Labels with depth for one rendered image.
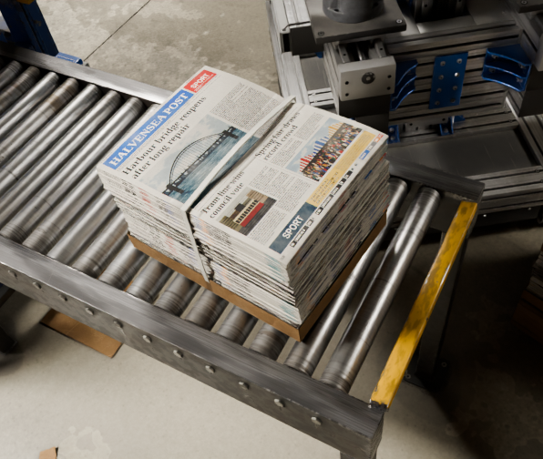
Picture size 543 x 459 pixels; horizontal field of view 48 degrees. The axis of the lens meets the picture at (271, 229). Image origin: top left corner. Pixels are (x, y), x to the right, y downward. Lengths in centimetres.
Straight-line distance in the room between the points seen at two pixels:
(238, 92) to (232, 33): 203
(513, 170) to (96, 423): 148
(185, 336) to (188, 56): 210
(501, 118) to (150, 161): 150
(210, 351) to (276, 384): 13
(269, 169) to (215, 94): 20
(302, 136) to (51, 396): 132
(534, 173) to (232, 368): 134
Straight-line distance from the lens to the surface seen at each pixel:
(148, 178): 97
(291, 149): 96
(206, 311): 107
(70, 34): 339
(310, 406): 97
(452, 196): 122
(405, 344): 100
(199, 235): 93
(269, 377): 100
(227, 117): 103
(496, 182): 204
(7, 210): 138
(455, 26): 175
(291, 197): 89
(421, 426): 183
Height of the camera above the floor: 170
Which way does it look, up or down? 51 degrees down
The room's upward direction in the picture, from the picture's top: 9 degrees counter-clockwise
